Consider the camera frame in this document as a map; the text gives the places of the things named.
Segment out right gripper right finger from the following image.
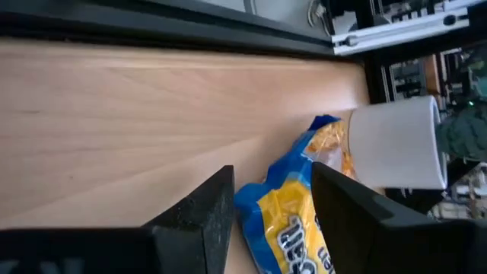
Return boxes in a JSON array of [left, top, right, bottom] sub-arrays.
[[311, 162, 395, 274]]

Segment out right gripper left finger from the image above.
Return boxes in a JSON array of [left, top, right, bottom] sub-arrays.
[[142, 165, 234, 274]]

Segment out blue yellow Maruchan noodle packet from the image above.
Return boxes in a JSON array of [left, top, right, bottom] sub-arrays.
[[233, 113, 358, 274]]

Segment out white round plant pot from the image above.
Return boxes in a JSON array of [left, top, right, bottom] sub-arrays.
[[347, 94, 450, 190]]

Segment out silver frame bracket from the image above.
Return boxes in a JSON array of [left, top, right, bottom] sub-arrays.
[[329, 6, 473, 57]]

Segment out black aluminium rig frame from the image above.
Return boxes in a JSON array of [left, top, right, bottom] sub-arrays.
[[0, 0, 391, 106]]

